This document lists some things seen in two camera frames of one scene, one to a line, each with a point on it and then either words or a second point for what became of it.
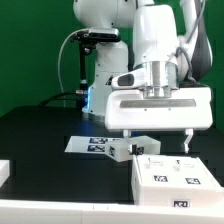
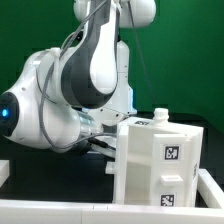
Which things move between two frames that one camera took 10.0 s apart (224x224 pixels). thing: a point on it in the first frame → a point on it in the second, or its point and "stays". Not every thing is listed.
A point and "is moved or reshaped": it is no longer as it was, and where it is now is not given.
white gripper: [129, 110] → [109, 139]
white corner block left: [5, 172] stays
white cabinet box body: [174, 181] → [133, 164]
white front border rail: [62, 212] stays
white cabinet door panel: [186, 171] is moved or reshaped
